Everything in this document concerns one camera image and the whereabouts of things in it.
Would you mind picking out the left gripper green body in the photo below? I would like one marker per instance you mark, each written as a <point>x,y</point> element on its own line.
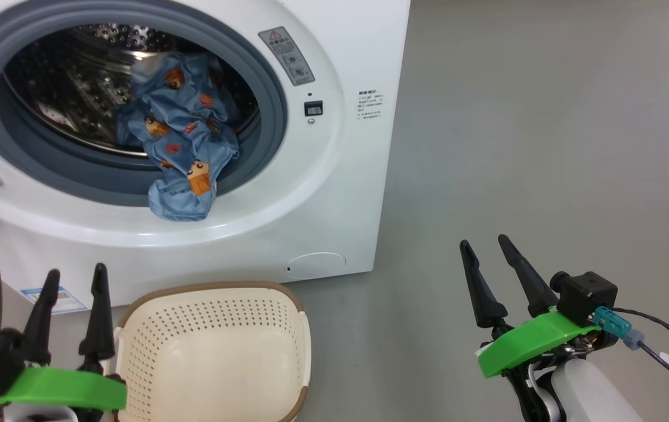
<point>58,387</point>

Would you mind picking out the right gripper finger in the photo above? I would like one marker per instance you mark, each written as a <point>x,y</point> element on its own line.
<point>482,299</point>
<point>530,287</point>

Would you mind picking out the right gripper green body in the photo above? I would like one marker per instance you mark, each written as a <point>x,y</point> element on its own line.
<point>525,343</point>

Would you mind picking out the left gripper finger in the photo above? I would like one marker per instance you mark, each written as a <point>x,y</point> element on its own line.
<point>41,322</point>
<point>99,322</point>

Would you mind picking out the blue cartoon print garment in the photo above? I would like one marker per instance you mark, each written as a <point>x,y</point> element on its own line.
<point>184,123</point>

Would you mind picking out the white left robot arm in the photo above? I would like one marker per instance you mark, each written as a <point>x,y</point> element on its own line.
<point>47,415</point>

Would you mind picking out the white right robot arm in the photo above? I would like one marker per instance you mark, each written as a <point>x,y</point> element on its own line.
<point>586,392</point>

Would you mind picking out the cream perforated laundry basket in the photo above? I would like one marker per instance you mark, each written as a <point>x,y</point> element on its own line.
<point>223,363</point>

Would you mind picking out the white front-load washing machine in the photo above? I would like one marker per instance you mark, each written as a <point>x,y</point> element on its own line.
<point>334,176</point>

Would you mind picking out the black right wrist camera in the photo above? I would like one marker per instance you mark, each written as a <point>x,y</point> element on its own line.
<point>586,293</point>

